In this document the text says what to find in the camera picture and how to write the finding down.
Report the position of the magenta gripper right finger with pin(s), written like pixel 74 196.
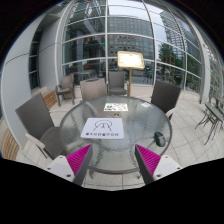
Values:
pixel 153 166

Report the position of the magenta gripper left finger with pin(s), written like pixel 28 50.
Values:
pixel 72 167

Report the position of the black computer mouse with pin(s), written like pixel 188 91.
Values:
pixel 159 139

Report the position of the white printed mat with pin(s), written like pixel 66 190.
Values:
pixel 103 128

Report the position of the round glass table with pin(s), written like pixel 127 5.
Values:
pixel 116 156

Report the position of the grey wicker chair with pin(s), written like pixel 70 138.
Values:
pixel 93 88
pixel 65 87
pixel 165 97
pixel 36 119
pixel 116 83

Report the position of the colourful menu card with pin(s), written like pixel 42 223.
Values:
pixel 116 107

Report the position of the grey wicker chair right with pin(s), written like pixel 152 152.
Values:
pixel 165 97

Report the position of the grey wicker chair back left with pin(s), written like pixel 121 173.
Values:
pixel 93 88

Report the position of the grey wicker chair far left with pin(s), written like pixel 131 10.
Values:
pixel 65 87

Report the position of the metal side table right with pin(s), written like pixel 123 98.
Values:
pixel 214 116

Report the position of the grey wicker chair far centre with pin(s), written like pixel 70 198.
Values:
pixel 116 83

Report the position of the wooden menu display stand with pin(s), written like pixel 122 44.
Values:
pixel 130 61

